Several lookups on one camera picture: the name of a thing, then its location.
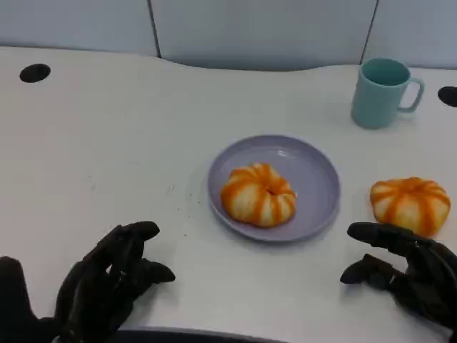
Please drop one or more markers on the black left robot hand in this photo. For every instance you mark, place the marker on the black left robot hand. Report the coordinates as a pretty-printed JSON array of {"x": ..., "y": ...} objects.
[{"x": 93, "y": 289}]

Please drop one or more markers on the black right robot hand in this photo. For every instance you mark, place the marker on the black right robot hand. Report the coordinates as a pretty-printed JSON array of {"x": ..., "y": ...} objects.
[{"x": 428, "y": 278}]

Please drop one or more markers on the orange and white bread roll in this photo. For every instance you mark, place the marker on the orange and white bread roll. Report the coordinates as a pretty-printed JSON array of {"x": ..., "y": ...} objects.
[
  {"x": 257, "y": 196},
  {"x": 410, "y": 203}
]

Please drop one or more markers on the dark robot torso edge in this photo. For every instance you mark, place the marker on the dark robot torso edge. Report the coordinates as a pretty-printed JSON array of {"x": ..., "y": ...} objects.
[{"x": 196, "y": 337}]

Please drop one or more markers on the lilac plate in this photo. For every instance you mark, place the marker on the lilac plate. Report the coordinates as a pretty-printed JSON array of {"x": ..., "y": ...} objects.
[{"x": 314, "y": 171}]

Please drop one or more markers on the pale green mug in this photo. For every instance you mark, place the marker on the pale green mug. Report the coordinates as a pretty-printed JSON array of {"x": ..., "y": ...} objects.
[{"x": 375, "y": 105}]

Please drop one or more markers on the grey-blue desk partition panel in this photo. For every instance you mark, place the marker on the grey-blue desk partition panel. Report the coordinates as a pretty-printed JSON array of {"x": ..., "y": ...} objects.
[
  {"x": 417, "y": 25},
  {"x": 260, "y": 28},
  {"x": 71, "y": 21}
]

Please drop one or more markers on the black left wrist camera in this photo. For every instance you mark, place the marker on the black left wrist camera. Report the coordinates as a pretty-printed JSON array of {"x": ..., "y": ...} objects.
[{"x": 16, "y": 303}]

